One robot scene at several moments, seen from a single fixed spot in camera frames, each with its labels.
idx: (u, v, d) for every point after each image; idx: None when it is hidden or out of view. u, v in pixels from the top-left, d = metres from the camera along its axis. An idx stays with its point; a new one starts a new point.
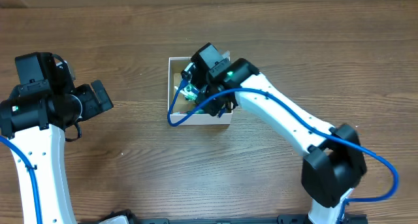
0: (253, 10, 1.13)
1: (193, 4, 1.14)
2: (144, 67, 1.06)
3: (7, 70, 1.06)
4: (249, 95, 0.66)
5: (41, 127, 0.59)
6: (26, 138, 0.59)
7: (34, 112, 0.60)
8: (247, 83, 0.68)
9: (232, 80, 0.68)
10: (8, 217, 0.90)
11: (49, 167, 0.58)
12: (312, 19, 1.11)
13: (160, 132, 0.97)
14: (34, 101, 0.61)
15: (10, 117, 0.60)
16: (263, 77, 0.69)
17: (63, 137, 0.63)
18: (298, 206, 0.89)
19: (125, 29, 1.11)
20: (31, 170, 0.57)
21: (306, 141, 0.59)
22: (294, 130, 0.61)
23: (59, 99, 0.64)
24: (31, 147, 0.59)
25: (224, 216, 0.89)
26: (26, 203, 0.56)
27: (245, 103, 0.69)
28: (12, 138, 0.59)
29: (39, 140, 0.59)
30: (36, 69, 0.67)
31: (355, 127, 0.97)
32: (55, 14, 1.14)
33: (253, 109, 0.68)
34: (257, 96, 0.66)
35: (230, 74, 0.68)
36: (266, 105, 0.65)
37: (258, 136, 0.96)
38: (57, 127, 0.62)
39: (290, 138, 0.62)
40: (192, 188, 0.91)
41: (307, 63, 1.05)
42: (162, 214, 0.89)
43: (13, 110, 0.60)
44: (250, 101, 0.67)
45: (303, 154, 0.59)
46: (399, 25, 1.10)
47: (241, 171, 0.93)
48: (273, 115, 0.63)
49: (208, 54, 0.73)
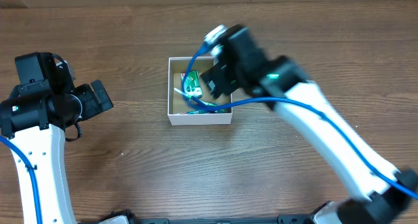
0: (253, 10, 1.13)
1: (193, 4, 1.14)
2: (144, 67, 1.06)
3: (7, 70, 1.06)
4: (296, 110, 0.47)
5: (41, 127, 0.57)
6: (26, 138, 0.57)
7: (33, 113, 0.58)
8: (294, 93, 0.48)
9: (273, 85, 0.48)
10: (8, 217, 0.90)
11: (49, 167, 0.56)
12: (312, 19, 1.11)
13: (160, 132, 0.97)
14: (34, 100, 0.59)
15: (10, 117, 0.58)
16: (316, 87, 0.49)
17: (63, 136, 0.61)
18: (298, 206, 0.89)
19: (125, 29, 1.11)
20: (31, 170, 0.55)
21: (367, 185, 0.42)
22: (353, 168, 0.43)
23: (59, 99, 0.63)
24: (31, 147, 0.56)
25: (223, 216, 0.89)
26: (25, 204, 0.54)
27: (286, 117, 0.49)
28: (12, 138, 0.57)
29: (38, 140, 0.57)
30: (36, 69, 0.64)
31: (354, 127, 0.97)
32: (55, 14, 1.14)
33: (295, 124, 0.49)
34: (307, 113, 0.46)
35: (272, 76, 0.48)
36: (318, 125, 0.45)
37: (258, 136, 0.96)
38: (58, 127, 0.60)
39: (344, 174, 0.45)
40: (192, 187, 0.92)
41: (307, 63, 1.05)
42: (162, 214, 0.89)
43: (13, 110, 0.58)
44: (295, 117, 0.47)
45: (358, 199, 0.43)
46: (399, 25, 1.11)
47: (241, 171, 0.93)
48: (328, 141, 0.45)
49: (243, 39, 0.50)
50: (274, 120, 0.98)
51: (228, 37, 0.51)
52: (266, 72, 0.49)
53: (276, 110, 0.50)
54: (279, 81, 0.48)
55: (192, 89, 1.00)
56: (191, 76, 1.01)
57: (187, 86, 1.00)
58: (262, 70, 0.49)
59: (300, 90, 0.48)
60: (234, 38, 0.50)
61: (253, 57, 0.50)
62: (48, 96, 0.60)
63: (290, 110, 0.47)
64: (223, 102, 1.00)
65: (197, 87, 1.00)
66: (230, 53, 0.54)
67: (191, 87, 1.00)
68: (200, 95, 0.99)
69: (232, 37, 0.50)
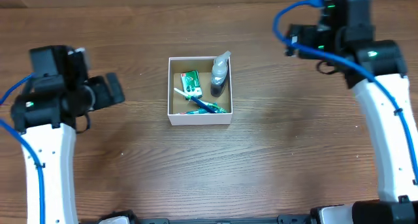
0: (253, 10, 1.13)
1: (193, 4, 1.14)
2: (144, 67, 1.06)
3: (6, 70, 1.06)
4: (375, 95, 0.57)
5: (52, 125, 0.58)
6: (37, 136, 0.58)
7: (47, 111, 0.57)
8: (381, 78, 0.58)
9: (369, 60, 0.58)
10: (8, 217, 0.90)
11: (57, 166, 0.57)
12: (313, 19, 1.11)
13: (160, 132, 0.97)
14: (48, 97, 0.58)
15: (24, 113, 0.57)
16: (407, 83, 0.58)
17: (73, 136, 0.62)
18: (298, 206, 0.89)
19: (125, 29, 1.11)
20: (39, 167, 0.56)
21: (402, 189, 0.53)
22: (400, 168, 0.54)
23: (74, 97, 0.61)
24: (40, 145, 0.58)
25: (224, 216, 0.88)
26: (32, 200, 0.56)
27: (361, 96, 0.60)
28: (24, 134, 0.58)
29: (49, 139, 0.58)
30: (49, 65, 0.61)
31: (355, 127, 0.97)
32: (55, 14, 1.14)
33: (366, 106, 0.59)
34: (385, 103, 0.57)
35: (371, 54, 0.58)
36: (388, 120, 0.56)
37: (258, 136, 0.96)
38: (69, 127, 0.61)
39: (386, 167, 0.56)
40: (192, 187, 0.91)
41: (307, 63, 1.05)
42: (162, 214, 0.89)
43: (27, 105, 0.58)
44: (371, 101, 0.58)
45: (389, 194, 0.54)
46: (399, 25, 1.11)
47: (241, 171, 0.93)
48: (389, 135, 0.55)
49: (361, 6, 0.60)
50: (274, 120, 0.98)
51: None
52: (369, 48, 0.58)
53: (356, 87, 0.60)
54: (379, 59, 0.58)
55: (192, 89, 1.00)
56: (191, 76, 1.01)
57: (187, 86, 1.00)
58: (364, 46, 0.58)
59: (385, 79, 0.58)
60: (362, 1, 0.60)
61: (358, 28, 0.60)
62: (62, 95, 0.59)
63: (370, 91, 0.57)
64: (223, 102, 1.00)
65: (197, 87, 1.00)
66: (343, 14, 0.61)
67: (191, 86, 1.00)
68: (200, 95, 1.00)
69: None
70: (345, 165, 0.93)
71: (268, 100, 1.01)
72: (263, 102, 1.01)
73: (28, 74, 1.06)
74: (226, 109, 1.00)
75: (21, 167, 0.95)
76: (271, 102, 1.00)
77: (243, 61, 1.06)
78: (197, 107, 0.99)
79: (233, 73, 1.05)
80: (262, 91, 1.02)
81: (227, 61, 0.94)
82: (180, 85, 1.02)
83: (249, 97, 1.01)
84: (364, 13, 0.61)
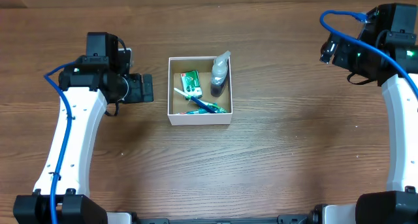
0: (253, 10, 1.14)
1: (193, 5, 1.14)
2: (144, 67, 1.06)
3: (6, 70, 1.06)
4: (403, 89, 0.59)
5: (90, 89, 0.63)
6: (76, 94, 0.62)
7: (89, 78, 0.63)
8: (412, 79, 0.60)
9: (405, 58, 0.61)
10: (8, 217, 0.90)
11: (84, 123, 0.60)
12: (313, 19, 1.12)
13: (160, 132, 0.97)
14: (93, 68, 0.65)
15: (70, 76, 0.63)
16: None
17: (104, 107, 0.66)
18: (298, 206, 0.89)
19: (125, 29, 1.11)
20: (70, 118, 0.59)
21: (411, 181, 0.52)
22: (413, 161, 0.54)
23: (112, 77, 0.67)
24: (76, 102, 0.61)
25: (224, 216, 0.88)
26: (54, 147, 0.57)
27: (389, 91, 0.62)
28: (65, 91, 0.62)
29: (84, 98, 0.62)
30: (102, 46, 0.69)
31: (355, 127, 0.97)
32: (55, 14, 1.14)
33: (392, 100, 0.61)
34: (411, 99, 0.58)
35: (408, 52, 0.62)
36: (411, 113, 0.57)
37: (258, 136, 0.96)
38: (102, 96, 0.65)
39: (399, 157, 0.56)
40: (192, 187, 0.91)
41: (307, 63, 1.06)
42: (162, 214, 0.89)
43: (74, 70, 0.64)
44: (399, 94, 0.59)
45: (397, 185, 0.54)
46: None
47: (241, 171, 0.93)
48: (409, 129, 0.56)
49: (407, 14, 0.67)
50: (274, 120, 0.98)
51: (395, 4, 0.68)
52: (408, 48, 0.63)
53: (386, 82, 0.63)
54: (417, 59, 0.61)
55: (192, 89, 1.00)
56: (191, 76, 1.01)
57: (187, 85, 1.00)
58: (402, 45, 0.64)
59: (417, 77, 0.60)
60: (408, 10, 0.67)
61: (400, 32, 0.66)
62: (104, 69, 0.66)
63: (399, 85, 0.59)
64: (223, 102, 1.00)
65: (197, 87, 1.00)
66: (383, 20, 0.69)
67: (191, 86, 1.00)
68: (200, 95, 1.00)
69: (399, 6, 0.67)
70: (345, 165, 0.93)
71: (268, 100, 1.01)
72: (263, 102, 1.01)
73: (28, 74, 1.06)
74: (226, 109, 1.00)
75: (20, 167, 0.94)
76: (271, 102, 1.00)
77: (244, 61, 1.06)
78: (197, 107, 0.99)
79: (233, 73, 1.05)
80: (262, 91, 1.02)
81: (227, 61, 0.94)
82: (180, 85, 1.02)
83: (249, 97, 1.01)
84: (406, 21, 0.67)
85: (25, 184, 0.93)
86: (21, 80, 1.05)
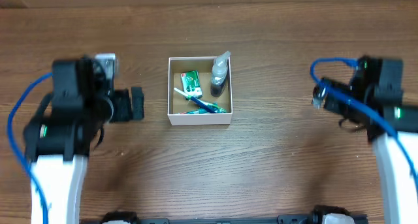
0: (253, 10, 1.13)
1: (193, 4, 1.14)
2: (144, 67, 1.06)
3: (6, 70, 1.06)
4: (394, 153, 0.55)
5: (64, 158, 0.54)
6: (47, 172, 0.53)
7: (61, 140, 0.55)
8: (405, 137, 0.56)
9: (394, 118, 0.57)
10: (8, 217, 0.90)
11: (64, 201, 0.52)
12: (313, 19, 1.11)
13: (160, 132, 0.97)
14: (64, 126, 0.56)
15: (36, 140, 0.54)
16: None
17: (85, 169, 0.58)
18: (298, 206, 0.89)
19: (125, 30, 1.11)
20: (45, 209, 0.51)
21: None
22: None
23: (87, 126, 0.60)
24: (49, 181, 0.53)
25: (224, 216, 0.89)
26: None
27: (379, 151, 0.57)
28: (34, 163, 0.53)
29: (59, 173, 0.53)
30: (70, 81, 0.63)
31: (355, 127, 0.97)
32: (55, 14, 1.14)
33: (383, 162, 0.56)
34: (403, 162, 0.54)
35: (398, 115, 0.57)
36: (403, 177, 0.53)
37: (258, 136, 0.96)
38: (81, 160, 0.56)
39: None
40: (192, 187, 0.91)
41: (307, 63, 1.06)
42: (162, 214, 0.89)
43: (40, 130, 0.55)
44: (389, 155, 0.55)
45: None
46: (398, 25, 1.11)
47: (241, 171, 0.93)
48: (402, 200, 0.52)
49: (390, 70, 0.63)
50: (274, 120, 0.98)
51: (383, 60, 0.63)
52: (396, 106, 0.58)
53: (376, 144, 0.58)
54: (405, 118, 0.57)
55: (192, 89, 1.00)
56: (191, 76, 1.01)
57: (187, 85, 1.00)
58: (392, 104, 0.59)
59: (409, 139, 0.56)
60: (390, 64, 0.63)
61: (386, 88, 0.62)
62: (78, 122, 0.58)
63: (388, 148, 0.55)
64: (223, 102, 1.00)
65: (197, 87, 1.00)
66: (371, 74, 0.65)
67: (191, 86, 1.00)
68: (200, 95, 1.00)
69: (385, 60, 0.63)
70: (345, 165, 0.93)
71: (268, 100, 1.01)
72: (263, 102, 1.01)
73: (28, 75, 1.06)
74: (226, 109, 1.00)
75: (20, 168, 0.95)
76: (271, 102, 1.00)
77: (243, 61, 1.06)
78: (197, 107, 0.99)
79: (233, 73, 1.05)
80: (262, 91, 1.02)
81: (227, 61, 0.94)
82: (180, 85, 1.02)
83: (249, 97, 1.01)
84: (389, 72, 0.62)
85: (25, 185, 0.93)
86: (21, 80, 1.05)
